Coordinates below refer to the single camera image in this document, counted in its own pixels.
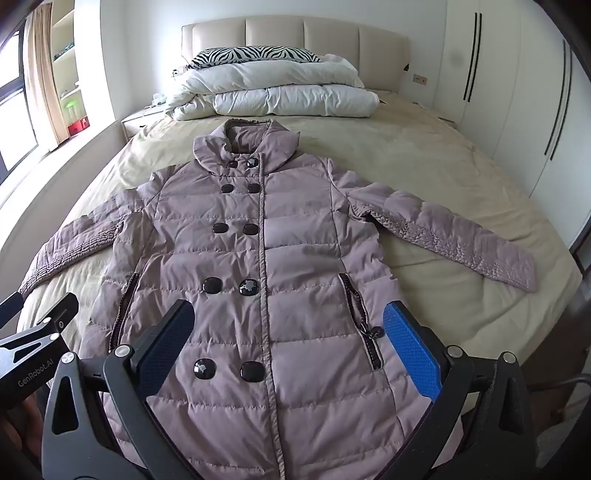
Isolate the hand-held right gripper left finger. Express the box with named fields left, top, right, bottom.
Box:
left=41, top=299, right=195, bottom=480

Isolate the bed with beige sheet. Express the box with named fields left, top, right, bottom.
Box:
left=16, top=90, right=586, bottom=480

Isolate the white nightstand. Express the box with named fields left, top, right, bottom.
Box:
left=121, top=102, right=175, bottom=140

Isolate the beige padded headboard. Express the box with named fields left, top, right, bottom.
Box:
left=181, top=16, right=411, bottom=93

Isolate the black framed window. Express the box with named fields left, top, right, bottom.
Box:
left=0, top=25, right=40, bottom=174

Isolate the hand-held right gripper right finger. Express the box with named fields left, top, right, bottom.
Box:
left=382, top=300, right=539, bottom=480

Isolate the white wardrobe with black handles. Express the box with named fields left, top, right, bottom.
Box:
left=434, top=0, right=591, bottom=247

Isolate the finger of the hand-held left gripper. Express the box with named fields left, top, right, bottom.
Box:
left=0, top=291, right=25, bottom=325
left=0, top=292, right=80, bottom=365

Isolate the beige curtain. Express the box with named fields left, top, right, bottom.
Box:
left=23, top=9, right=64, bottom=153

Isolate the white folded duvet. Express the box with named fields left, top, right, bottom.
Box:
left=165, top=54, right=380, bottom=122

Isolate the zebra striped pillow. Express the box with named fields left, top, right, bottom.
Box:
left=189, top=46, right=322, bottom=69

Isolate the white wall shelf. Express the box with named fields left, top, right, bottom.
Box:
left=48, top=0, right=94, bottom=139

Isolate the mauve quilted puffer jacket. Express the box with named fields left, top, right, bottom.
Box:
left=18, top=117, right=539, bottom=480

